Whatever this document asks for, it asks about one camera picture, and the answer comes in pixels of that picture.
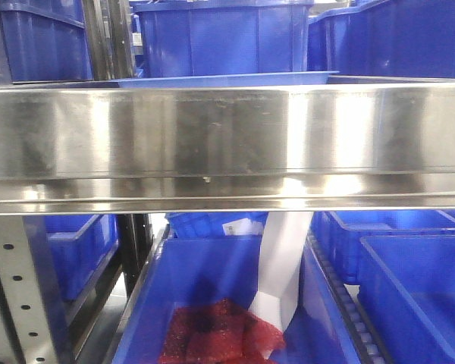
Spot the blue crate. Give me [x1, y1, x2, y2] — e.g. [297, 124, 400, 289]
[133, 1, 314, 77]
[0, 0, 92, 82]
[307, 1, 455, 79]

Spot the blue crate top right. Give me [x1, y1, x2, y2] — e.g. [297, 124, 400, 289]
[307, 1, 455, 79]

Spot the blue plastic tray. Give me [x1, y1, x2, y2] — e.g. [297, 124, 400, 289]
[99, 71, 337, 88]

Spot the blue bin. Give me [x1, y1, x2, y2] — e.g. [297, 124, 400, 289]
[310, 209, 455, 284]
[165, 212, 268, 238]
[112, 236, 359, 363]
[359, 235, 455, 363]
[45, 214, 119, 303]

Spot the perforated grey shelf post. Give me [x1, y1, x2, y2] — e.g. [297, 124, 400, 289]
[0, 216, 74, 363]

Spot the blue bin rear centre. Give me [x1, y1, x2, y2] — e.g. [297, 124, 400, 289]
[165, 212, 268, 238]

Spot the blue crate top centre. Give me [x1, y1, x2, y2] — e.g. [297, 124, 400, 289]
[133, 1, 314, 77]

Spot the blue bin rear right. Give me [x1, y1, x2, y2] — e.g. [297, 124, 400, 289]
[310, 209, 455, 284]

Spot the blue bin lower right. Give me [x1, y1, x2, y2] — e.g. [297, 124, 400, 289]
[359, 235, 455, 363]

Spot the red mesh netting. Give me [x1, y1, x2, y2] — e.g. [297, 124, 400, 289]
[158, 298, 286, 363]

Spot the stainless steel shelf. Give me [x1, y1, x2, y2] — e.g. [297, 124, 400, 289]
[0, 76, 455, 215]

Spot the blue bin lower centre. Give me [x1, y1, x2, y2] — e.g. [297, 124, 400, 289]
[112, 236, 359, 363]

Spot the blue bin lower left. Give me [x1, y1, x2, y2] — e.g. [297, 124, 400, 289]
[45, 214, 119, 303]

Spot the blue crate top left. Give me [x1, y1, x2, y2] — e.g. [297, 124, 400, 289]
[0, 0, 92, 82]

